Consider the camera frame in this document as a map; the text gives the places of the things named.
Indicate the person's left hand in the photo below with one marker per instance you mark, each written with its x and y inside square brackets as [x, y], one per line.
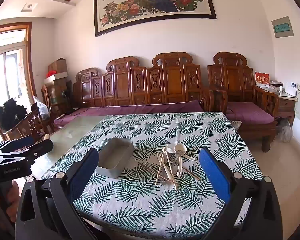
[13, 200]

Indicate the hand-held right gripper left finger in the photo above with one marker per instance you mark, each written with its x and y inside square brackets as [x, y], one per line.
[86, 177]

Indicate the wooden window frame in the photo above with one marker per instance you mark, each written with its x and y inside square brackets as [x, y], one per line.
[27, 45]

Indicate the red desk calendar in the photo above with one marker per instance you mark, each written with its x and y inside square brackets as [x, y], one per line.
[262, 78]

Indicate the white plastic bag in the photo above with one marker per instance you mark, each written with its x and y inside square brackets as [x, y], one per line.
[42, 108]

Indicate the long purple sofa cushion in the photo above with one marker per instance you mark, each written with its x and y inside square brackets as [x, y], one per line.
[140, 110]

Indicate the wooden side table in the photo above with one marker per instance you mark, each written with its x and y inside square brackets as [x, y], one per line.
[286, 103]

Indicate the red ornament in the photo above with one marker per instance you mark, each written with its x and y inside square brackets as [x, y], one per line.
[51, 74]

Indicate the flat white box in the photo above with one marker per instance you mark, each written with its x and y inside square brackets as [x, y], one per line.
[57, 77]

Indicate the carved wooden armchair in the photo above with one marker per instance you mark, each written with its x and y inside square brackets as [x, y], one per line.
[235, 80]

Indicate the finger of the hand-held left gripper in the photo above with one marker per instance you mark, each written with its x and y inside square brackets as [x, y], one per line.
[22, 142]
[40, 148]

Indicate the grey wall box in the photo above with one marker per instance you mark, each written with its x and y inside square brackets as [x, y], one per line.
[283, 27]

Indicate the wooden chopstick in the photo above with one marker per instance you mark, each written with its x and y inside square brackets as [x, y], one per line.
[165, 181]
[150, 170]
[192, 175]

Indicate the metal fork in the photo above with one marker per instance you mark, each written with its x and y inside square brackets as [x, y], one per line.
[182, 151]
[168, 150]

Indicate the dark cabinet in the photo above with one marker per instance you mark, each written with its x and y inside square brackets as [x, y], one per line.
[58, 92]

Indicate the clear plastic bag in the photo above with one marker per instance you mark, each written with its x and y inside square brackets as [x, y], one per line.
[284, 131]

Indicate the wooden dining chair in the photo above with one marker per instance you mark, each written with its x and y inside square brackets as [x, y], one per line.
[27, 127]

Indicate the leaf print tablecloth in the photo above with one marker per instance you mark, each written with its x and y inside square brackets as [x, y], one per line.
[145, 205]

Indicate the black clothing pile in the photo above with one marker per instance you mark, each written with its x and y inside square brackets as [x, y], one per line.
[11, 113]

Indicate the carved wooden sofa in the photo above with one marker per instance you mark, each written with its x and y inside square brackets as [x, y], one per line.
[140, 85]

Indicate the large white round spoon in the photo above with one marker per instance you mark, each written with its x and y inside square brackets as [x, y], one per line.
[180, 147]

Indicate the framed peacock flower painting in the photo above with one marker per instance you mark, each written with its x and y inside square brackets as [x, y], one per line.
[150, 5]

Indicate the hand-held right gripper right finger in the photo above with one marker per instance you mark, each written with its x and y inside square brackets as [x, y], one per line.
[215, 176]

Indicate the grey rectangular utensil tray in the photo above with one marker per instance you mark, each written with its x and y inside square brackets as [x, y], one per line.
[107, 170]

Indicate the purple armchair cushion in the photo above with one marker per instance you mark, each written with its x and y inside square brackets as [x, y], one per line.
[247, 113]

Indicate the white desktop device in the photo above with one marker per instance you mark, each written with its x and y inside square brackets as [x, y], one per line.
[291, 88]

